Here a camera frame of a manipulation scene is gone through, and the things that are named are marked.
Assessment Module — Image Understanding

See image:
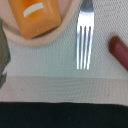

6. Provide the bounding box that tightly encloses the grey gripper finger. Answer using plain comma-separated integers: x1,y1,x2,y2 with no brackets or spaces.
0,19,11,88

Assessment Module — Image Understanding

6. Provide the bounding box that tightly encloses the orange toy bread loaf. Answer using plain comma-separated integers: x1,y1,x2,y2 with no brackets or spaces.
8,0,61,39

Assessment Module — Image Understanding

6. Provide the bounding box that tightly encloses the brown toy sausage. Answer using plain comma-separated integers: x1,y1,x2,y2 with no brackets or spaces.
109,36,128,71

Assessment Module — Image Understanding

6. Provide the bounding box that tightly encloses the beige woven placemat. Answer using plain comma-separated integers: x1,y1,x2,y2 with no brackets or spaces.
0,0,128,106

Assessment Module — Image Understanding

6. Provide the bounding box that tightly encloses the round wooden plate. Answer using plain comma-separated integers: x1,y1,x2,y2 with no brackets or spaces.
0,0,80,47

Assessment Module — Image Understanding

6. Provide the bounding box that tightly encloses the toy fork orange handle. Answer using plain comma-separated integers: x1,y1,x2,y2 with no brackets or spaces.
76,0,94,70

